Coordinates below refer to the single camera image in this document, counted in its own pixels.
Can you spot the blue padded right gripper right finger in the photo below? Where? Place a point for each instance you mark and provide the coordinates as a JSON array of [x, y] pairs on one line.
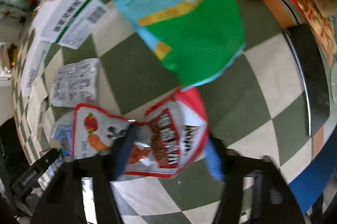
[[213, 160]]

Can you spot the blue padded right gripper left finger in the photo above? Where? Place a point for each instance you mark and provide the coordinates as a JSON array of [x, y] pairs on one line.
[[123, 150]]

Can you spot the red white snack bag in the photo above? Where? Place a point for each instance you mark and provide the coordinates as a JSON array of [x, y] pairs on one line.
[[172, 134]]

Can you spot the silver pill blister pack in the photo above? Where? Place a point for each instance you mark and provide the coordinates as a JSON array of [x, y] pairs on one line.
[[75, 84]]

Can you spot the small blue white packet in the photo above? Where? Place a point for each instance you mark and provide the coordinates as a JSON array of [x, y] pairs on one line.
[[62, 134]]

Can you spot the blue chair seat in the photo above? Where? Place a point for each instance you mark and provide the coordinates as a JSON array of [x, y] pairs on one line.
[[308, 186]]

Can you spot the white paper tissue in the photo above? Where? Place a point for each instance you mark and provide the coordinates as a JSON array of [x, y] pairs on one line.
[[37, 107]]

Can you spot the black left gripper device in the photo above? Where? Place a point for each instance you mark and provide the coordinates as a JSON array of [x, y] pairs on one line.
[[23, 186]]

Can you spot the long white toothpaste box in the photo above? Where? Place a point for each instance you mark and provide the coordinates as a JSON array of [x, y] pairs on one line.
[[35, 56]]

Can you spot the blue green snack bag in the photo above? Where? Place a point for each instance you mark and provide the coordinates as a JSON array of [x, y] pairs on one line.
[[197, 40]]

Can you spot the white green medicine box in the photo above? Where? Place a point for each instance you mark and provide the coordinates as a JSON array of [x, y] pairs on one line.
[[68, 23]]

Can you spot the black flat tray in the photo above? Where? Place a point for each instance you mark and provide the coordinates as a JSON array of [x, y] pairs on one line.
[[310, 64]]

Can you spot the red yellow snack package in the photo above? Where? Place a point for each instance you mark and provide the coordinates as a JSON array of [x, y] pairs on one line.
[[321, 26]]

